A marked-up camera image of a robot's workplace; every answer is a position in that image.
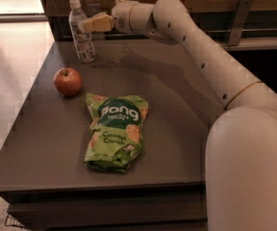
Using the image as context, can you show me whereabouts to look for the grey table drawer front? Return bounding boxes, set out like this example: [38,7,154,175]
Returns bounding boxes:
[8,193,207,229]

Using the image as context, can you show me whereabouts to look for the metal bracket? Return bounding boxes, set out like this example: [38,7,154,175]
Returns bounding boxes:
[88,3,101,17]
[227,0,253,46]

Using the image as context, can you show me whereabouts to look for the clear plastic water bottle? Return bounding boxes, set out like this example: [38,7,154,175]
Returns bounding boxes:
[68,0,96,64]

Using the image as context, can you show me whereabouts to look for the right metal bracket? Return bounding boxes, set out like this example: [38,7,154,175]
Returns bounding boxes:
[227,0,253,46]

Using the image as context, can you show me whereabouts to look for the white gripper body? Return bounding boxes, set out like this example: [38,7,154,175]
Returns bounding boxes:
[112,0,138,33]

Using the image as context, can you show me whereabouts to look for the left metal bracket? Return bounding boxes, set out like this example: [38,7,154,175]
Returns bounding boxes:
[88,3,101,17]

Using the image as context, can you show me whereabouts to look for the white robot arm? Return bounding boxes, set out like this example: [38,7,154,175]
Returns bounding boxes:
[79,0,277,231]

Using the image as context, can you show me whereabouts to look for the green Dang chips bag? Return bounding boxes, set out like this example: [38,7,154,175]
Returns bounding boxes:
[84,93,149,172]

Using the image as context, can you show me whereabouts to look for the red apple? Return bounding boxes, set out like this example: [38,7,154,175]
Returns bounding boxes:
[54,67,83,96]

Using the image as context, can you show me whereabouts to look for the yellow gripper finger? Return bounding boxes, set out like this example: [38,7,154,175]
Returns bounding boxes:
[92,12,107,19]
[79,14,113,33]

